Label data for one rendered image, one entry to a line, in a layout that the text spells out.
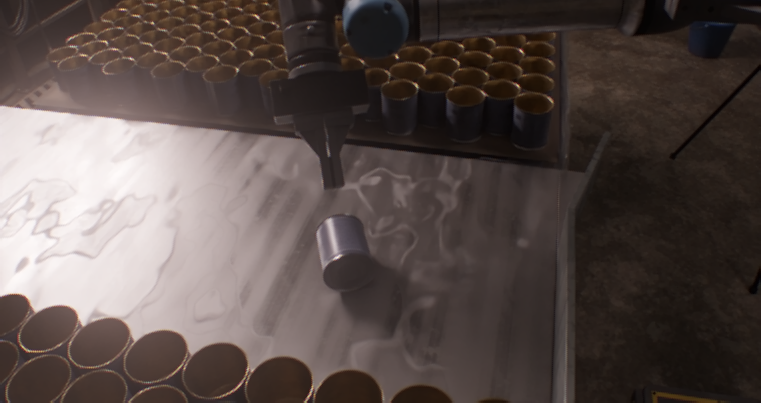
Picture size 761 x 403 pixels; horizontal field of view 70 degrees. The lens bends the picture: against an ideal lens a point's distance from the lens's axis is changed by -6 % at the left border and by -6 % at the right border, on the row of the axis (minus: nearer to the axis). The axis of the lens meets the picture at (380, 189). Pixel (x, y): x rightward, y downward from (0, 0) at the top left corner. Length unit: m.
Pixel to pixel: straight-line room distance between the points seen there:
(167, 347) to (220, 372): 0.07
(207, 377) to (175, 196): 0.39
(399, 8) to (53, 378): 0.57
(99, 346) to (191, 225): 0.26
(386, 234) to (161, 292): 0.32
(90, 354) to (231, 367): 0.17
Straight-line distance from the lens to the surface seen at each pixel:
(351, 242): 0.74
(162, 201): 0.99
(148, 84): 1.30
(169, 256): 0.88
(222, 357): 0.67
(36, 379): 0.74
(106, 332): 0.74
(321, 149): 0.78
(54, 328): 0.79
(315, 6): 0.82
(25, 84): 4.30
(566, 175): 0.99
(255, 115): 1.18
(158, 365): 0.73
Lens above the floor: 1.66
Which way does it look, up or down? 38 degrees down
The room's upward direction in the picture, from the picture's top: 2 degrees counter-clockwise
